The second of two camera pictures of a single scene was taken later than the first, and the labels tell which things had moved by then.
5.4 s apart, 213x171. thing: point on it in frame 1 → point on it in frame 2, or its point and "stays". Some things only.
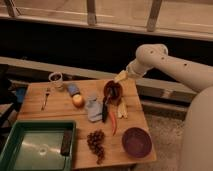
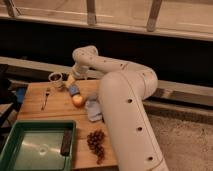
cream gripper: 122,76 → 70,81
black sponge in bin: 66,142 stays
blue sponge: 73,89 stays
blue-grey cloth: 94,107 stays
